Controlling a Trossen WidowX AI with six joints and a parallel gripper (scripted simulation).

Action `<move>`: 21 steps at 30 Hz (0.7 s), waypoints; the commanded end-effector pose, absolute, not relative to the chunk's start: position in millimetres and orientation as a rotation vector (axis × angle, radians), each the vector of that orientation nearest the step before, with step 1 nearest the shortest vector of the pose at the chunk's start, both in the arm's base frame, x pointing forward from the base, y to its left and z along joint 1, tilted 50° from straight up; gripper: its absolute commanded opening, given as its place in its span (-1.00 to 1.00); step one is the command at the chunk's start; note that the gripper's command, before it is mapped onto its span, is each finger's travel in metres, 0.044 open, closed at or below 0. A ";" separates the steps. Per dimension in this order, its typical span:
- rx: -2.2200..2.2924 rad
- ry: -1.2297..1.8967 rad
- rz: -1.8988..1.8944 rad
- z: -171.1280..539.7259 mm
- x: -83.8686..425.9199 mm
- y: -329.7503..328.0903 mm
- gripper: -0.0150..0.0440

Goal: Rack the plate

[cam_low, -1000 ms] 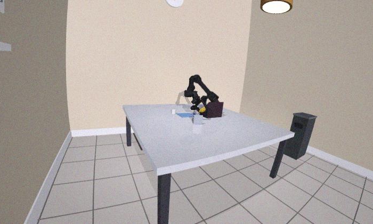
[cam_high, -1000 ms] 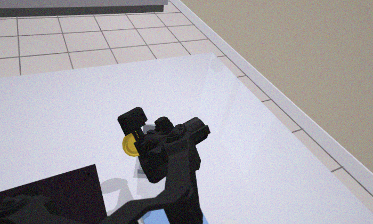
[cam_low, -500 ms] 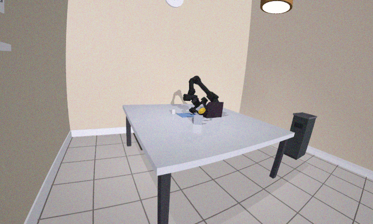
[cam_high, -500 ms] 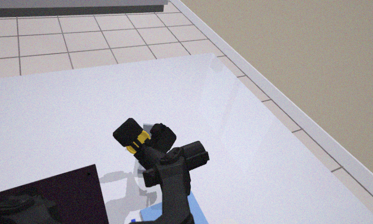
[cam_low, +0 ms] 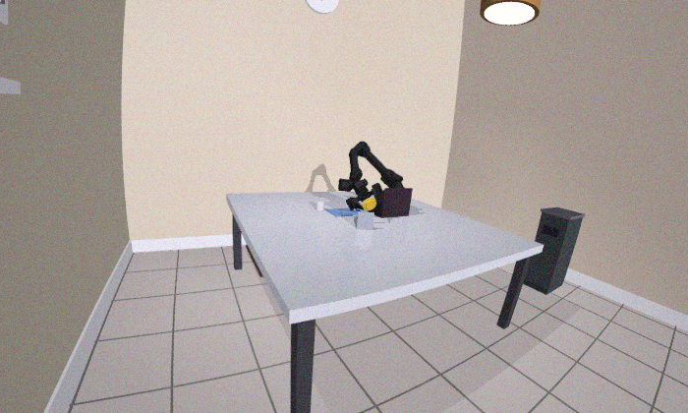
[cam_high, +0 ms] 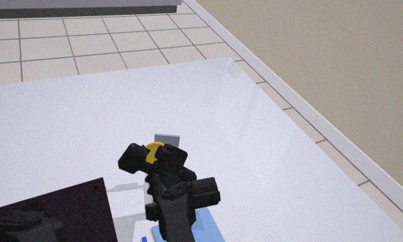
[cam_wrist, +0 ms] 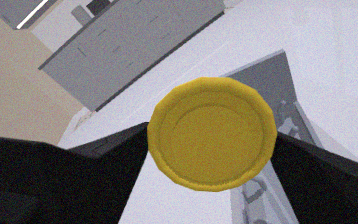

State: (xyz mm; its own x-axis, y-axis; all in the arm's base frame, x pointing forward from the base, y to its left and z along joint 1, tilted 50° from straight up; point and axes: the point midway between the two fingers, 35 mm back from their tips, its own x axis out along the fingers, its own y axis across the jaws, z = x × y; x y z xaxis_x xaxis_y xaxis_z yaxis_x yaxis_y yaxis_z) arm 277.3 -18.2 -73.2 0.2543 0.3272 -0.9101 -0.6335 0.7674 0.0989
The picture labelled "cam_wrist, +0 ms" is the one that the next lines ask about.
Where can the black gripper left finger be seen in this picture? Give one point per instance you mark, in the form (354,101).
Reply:
(87,184)

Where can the yellow plate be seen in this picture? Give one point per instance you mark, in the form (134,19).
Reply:
(211,134)

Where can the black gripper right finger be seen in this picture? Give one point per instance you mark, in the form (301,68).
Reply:
(322,187)

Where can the grey dish rack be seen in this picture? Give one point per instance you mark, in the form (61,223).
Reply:
(262,199)

